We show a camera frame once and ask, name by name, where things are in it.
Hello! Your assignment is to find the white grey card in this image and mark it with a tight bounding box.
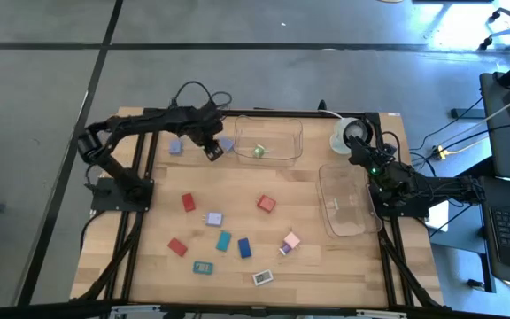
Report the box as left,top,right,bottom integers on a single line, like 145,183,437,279
251,268,274,287

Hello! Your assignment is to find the yellow cable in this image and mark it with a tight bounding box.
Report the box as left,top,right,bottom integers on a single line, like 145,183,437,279
447,135,491,157

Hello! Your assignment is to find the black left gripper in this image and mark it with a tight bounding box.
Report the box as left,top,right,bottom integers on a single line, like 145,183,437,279
187,102,227,145

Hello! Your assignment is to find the silver bracket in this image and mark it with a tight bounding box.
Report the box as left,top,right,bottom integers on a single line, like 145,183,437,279
109,304,162,316
355,308,407,319

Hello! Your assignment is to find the white paper sheet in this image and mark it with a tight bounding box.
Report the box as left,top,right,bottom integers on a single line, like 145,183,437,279
426,199,451,234

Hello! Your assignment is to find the dark grey desk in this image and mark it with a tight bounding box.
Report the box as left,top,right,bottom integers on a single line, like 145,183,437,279
479,70,510,183

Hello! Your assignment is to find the black beam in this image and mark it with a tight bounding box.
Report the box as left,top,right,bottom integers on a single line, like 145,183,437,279
0,299,510,319

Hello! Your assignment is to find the black aluminium table frame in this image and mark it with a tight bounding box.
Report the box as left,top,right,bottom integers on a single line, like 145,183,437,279
71,99,446,311

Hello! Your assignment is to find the red digital timer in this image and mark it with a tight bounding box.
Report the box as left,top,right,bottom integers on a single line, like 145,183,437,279
166,237,189,258
181,192,197,214

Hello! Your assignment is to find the black desk leg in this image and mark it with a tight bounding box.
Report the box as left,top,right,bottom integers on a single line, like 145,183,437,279
466,247,498,294

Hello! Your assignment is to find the white cable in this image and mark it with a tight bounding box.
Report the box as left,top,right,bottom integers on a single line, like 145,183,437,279
458,86,510,136

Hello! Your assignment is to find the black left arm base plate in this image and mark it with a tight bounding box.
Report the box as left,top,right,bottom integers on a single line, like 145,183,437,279
89,176,155,213

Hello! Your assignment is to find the blue digital timer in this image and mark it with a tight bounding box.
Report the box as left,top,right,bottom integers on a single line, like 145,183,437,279
237,237,253,260

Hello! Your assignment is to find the white chair base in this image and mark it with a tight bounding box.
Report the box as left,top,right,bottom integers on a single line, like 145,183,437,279
479,7,510,51

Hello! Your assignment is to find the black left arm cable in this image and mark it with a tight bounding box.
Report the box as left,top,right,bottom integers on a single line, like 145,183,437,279
173,80,234,112

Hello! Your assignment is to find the clear rectangular plastic bin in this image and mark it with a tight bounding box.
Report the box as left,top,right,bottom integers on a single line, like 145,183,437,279
233,114,305,167

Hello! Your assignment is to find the clear plastic bin with label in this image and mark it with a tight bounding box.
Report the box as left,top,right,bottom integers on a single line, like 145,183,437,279
317,162,383,238

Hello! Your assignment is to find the black floor cable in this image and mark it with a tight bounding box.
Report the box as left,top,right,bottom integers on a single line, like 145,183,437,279
409,95,486,154

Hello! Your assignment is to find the red cube wall charger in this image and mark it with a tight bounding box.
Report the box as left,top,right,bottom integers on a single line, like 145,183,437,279
256,194,277,214

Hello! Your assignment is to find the black desk foot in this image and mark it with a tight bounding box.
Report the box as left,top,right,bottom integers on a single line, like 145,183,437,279
450,107,486,120

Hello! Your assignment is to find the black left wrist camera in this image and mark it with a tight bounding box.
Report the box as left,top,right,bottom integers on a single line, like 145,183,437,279
204,140,225,162

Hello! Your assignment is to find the teal digital timer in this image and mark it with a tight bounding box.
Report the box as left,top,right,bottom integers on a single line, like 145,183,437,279
192,260,214,276
215,230,233,253

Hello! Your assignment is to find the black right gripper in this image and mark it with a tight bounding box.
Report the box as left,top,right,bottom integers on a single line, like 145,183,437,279
347,136,400,190

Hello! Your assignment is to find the pink wall charger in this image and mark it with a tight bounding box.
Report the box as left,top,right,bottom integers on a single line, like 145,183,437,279
282,231,302,250

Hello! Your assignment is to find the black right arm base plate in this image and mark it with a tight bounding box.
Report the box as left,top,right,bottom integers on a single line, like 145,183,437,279
367,183,429,219

